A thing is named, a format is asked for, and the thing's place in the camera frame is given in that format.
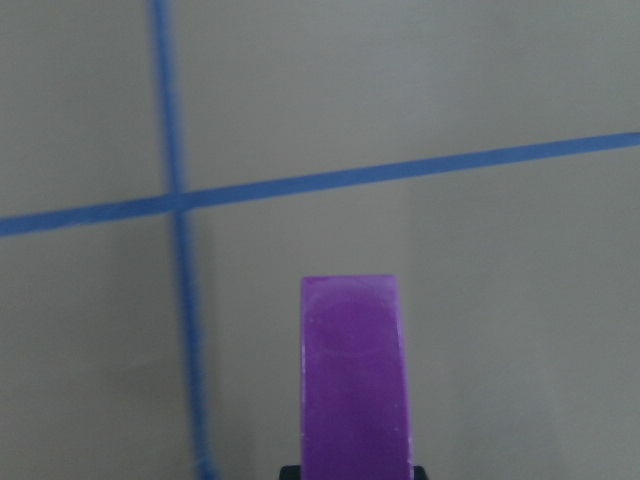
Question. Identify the purple trapezoid block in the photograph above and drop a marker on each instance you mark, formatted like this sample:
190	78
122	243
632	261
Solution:
354	400

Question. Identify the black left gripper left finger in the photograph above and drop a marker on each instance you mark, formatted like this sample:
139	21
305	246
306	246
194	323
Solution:
290	472

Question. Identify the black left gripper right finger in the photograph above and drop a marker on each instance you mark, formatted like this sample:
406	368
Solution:
419	473

